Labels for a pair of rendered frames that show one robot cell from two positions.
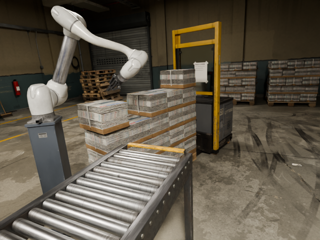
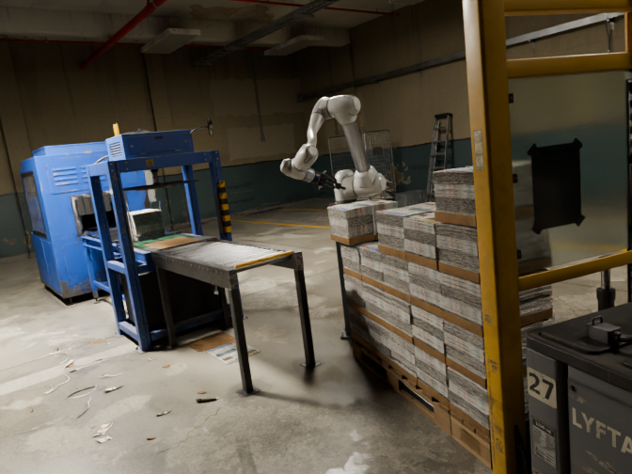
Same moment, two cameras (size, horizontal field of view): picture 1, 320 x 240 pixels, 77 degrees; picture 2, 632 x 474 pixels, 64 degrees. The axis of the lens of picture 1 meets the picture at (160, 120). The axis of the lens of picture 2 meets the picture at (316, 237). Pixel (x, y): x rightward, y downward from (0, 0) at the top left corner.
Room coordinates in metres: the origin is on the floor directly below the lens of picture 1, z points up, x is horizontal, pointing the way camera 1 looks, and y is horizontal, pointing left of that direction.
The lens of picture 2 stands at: (3.07, -2.53, 1.44)
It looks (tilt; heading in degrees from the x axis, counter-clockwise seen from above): 10 degrees down; 118
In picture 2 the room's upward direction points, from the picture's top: 7 degrees counter-clockwise
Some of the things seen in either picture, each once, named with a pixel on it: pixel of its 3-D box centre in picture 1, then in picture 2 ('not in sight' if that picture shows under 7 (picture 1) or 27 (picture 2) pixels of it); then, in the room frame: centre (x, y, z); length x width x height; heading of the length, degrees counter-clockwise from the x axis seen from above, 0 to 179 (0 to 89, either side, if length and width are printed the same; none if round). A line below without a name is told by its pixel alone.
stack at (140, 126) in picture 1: (142, 149); (415, 315); (2.19, 0.22, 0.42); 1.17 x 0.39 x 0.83; 137
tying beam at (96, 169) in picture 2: not in sight; (153, 163); (-0.21, 0.77, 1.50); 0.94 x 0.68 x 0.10; 65
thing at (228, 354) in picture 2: not in sight; (232, 351); (0.68, 0.36, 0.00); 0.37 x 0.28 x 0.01; 155
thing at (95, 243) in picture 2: not in sight; (128, 238); (-1.24, 1.24, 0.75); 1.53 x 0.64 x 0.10; 155
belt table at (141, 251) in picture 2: not in sight; (167, 246); (-0.22, 0.77, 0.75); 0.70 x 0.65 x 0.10; 155
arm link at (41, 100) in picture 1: (40, 98); (345, 184); (1.53, 0.89, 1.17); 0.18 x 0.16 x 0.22; 177
